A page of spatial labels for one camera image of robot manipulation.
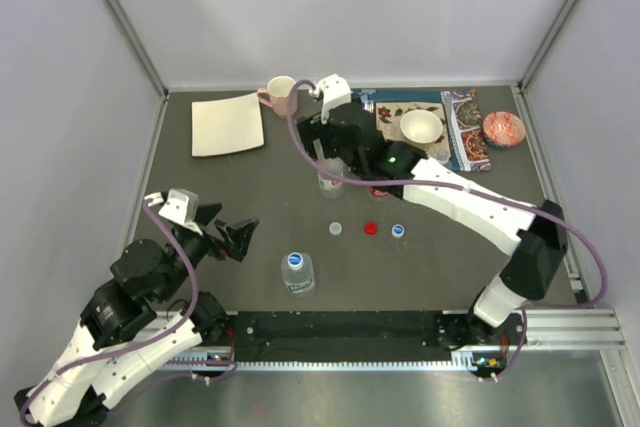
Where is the red patterned bowl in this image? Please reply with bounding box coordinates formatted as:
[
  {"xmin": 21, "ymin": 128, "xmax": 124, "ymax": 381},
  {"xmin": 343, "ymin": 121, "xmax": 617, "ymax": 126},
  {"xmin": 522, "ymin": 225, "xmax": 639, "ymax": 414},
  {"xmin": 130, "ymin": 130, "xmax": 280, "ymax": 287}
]
[{"xmin": 482, "ymin": 111, "xmax": 526, "ymax": 149}]

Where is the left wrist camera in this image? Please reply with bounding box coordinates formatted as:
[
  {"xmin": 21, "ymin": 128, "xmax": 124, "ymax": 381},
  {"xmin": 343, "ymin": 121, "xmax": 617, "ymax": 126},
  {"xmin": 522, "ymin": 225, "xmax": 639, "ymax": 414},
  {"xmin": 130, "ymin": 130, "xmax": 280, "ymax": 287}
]
[{"xmin": 144, "ymin": 189, "xmax": 199, "ymax": 230}]

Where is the white square plate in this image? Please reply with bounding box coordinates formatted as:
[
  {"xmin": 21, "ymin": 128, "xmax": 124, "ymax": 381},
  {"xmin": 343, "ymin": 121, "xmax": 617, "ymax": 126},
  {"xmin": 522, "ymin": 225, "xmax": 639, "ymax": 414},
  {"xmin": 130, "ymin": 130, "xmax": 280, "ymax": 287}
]
[{"xmin": 191, "ymin": 93, "xmax": 264, "ymax": 157}]

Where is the grey slotted cable duct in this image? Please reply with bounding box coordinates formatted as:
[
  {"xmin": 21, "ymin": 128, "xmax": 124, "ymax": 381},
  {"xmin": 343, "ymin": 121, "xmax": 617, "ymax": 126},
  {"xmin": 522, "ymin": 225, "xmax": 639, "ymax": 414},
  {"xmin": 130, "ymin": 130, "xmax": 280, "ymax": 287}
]
[{"xmin": 160, "ymin": 348, "xmax": 506, "ymax": 374}]

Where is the blue patterned placemat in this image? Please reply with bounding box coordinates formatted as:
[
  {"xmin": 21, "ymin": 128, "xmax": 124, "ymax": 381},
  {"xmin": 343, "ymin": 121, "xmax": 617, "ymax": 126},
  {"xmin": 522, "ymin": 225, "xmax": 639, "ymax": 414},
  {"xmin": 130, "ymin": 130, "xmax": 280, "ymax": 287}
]
[{"xmin": 354, "ymin": 89, "xmax": 452, "ymax": 170}]

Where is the floral square plate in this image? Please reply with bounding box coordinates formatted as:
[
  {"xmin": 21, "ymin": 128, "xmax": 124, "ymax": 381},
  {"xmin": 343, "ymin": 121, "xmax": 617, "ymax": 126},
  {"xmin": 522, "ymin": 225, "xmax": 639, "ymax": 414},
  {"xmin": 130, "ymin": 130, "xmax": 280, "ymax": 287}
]
[{"xmin": 375, "ymin": 102, "xmax": 451, "ymax": 159}]

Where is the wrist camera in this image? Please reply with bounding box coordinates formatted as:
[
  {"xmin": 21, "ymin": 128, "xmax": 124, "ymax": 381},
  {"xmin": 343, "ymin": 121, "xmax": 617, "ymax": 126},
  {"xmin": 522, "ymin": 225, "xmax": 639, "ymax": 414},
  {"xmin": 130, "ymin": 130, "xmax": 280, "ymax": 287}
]
[
  {"xmin": 144, "ymin": 189, "xmax": 199, "ymax": 230},
  {"xmin": 310, "ymin": 74, "xmax": 352, "ymax": 124}
]

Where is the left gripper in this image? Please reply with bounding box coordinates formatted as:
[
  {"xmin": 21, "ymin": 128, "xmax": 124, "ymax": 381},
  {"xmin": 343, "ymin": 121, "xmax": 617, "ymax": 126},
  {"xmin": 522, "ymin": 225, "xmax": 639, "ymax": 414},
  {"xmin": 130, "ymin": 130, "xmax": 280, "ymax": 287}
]
[{"xmin": 157, "ymin": 201, "xmax": 258, "ymax": 302}]

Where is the red bottle cap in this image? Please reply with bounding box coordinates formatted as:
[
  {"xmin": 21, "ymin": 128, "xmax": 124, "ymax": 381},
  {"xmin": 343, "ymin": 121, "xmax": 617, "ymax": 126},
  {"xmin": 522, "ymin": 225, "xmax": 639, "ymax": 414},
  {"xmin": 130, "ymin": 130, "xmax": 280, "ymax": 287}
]
[{"xmin": 364, "ymin": 221, "xmax": 379, "ymax": 235}]

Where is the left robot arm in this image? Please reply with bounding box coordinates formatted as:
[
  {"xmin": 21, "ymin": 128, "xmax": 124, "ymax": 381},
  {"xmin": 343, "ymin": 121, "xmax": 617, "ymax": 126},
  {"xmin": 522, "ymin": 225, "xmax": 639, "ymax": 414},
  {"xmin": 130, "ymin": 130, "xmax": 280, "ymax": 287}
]
[{"xmin": 14, "ymin": 192, "xmax": 259, "ymax": 426}]

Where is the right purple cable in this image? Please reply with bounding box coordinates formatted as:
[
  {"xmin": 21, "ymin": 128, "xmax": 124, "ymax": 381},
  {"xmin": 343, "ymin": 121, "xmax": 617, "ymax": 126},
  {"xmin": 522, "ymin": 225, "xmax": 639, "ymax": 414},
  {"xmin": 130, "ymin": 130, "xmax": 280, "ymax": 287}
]
[{"xmin": 285, "ymin": 79, "xmax": 609, "ymax": 308}]

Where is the white-cap red-label bottle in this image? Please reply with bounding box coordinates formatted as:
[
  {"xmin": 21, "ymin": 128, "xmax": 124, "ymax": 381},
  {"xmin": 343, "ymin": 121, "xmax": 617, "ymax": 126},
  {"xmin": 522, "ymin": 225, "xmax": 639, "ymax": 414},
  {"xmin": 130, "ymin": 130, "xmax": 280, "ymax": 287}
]
[{"xmin": 317, "ymin": 158, "xmax": 344, "ymax": 199}]

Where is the blue white bottle cap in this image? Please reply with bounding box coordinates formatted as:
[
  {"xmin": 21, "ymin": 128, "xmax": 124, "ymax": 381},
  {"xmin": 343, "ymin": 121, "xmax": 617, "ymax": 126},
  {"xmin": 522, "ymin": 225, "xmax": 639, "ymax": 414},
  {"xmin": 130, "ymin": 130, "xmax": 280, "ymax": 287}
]
[{"xmin": 391, "ymin": 224, "xmax": 405, "ymax": 238}]

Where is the pink mug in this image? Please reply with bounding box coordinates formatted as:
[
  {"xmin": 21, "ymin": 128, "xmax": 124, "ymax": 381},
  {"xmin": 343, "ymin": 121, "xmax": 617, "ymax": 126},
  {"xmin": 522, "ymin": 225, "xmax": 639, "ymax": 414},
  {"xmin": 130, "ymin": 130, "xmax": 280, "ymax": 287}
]
[{"xmin": 257, "ymin": 76, "xmax": 298, "ymax": 118}]

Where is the small blue-cap water bottle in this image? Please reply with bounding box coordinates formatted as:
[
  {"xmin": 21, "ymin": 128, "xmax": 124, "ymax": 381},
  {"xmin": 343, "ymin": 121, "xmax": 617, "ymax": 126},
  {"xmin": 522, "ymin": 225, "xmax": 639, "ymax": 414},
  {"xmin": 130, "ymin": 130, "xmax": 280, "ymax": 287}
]
[{"xmin": 281, "ymin": 252, "xmax": 316, "ymax": 295}]

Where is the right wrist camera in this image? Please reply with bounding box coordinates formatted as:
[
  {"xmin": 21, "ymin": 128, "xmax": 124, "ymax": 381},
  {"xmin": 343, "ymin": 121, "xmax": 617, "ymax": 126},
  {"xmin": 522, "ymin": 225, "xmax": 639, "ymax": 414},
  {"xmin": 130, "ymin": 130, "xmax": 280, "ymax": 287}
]
[{"xmin": 310, "ymin": 74, "xmax": 352, "ymax": 124}]

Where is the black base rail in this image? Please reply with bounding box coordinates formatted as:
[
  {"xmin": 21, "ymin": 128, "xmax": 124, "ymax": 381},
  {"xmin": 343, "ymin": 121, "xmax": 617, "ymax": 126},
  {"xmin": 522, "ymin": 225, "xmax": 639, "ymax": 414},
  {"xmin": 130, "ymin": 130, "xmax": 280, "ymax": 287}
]
[{"xmin": 202, "ymin": 310, "xmax": 504, "ymax": 361}]

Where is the red-cap red-label bottle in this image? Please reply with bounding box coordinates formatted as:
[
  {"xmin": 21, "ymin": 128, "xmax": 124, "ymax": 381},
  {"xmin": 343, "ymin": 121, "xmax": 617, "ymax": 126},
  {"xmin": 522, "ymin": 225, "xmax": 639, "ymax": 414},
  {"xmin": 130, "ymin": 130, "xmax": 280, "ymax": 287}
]
[{"xmin": 369, "ymin": 187, "xmax": 390, "ymax": 200}]

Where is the white bowl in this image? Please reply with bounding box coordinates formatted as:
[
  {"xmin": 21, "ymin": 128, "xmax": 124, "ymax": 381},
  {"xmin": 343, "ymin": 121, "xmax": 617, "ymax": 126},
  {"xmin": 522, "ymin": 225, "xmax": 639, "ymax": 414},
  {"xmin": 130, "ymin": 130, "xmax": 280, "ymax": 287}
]
[{"xmin": 400, "ymin": 110, "xmax": 444, "ymax": 144}]

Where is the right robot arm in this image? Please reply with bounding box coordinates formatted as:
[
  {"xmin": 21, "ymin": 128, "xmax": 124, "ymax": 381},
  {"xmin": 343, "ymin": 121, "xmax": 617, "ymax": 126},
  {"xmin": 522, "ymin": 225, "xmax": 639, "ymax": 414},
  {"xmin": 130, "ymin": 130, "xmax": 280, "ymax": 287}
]
[{"xmin": 292, "ymin": 100, "xmax": 567, "ymax": 343}]

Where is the clear label-free plastic bottle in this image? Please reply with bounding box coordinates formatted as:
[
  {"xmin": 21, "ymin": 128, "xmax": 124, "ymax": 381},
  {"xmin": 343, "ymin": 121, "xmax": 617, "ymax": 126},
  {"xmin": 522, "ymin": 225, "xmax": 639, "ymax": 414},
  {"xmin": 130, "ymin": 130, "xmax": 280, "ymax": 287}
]
[{"xmin": 435, "ymin": 149, "xmax": 450, "ymax": 164}]

